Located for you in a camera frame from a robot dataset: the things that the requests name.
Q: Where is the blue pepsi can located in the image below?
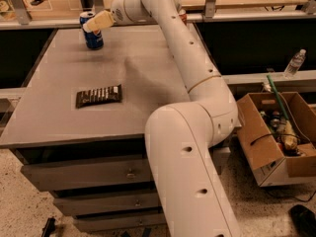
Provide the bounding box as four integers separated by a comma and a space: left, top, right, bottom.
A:
79, 11, 104, 49

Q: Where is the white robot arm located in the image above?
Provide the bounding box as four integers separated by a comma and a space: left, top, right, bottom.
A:
132, 0, 241, 237

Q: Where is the dark rxbar chocolate bar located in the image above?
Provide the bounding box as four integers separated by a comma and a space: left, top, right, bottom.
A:
75, 85, 122, 109

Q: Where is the orange soda can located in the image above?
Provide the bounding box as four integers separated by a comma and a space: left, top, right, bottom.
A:
179, 9, 187, 25

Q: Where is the small black shelf object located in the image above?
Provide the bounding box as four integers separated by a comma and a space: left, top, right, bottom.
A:
31, 0, 45, 6

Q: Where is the grey drawer cabinet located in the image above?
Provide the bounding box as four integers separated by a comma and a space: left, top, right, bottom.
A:
0, 23, 243, 234

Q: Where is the green stick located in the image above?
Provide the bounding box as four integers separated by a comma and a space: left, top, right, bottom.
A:
267, 74, 289, 121

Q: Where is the clear plastic water bottle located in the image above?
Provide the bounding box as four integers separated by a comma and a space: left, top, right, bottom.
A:
283, 49, 306, 78

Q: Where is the cardboard box with clutter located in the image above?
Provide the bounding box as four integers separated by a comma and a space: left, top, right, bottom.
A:
237, 92, 316, 187

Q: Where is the black clamp on floor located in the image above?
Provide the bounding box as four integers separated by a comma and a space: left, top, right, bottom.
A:
40, 217, 55, 237

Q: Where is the black object on floor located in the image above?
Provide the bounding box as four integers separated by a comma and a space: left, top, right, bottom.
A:
289, 204, 316, 237

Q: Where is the metal railing frame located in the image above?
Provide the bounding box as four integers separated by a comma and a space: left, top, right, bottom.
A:
0, 0, 315, 30

